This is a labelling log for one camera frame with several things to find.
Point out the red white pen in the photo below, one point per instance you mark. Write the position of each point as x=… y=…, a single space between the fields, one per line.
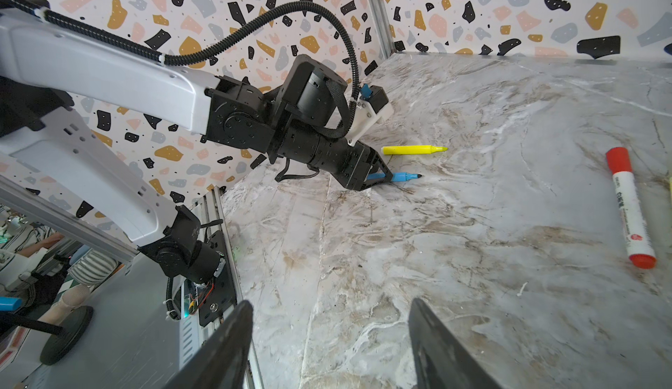
x=638 y=246

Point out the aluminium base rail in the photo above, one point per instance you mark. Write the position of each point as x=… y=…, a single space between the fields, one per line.
x=192 y=335

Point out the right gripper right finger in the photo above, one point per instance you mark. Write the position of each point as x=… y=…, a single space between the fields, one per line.
x=441 y=361

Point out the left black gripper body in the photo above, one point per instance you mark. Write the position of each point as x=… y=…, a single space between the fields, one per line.
x=319 y=153

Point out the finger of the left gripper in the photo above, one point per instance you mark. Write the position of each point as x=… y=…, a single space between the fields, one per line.
x=371 y=170

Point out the blue pen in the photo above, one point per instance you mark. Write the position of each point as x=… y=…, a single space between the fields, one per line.
x=396 y=177

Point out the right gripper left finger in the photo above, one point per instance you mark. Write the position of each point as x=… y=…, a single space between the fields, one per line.
x=222 y=361

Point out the yellow highlighter pen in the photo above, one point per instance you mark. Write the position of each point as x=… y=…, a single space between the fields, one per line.
x=412 y=150

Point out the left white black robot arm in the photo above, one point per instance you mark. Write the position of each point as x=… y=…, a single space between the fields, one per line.
x=47 y=58

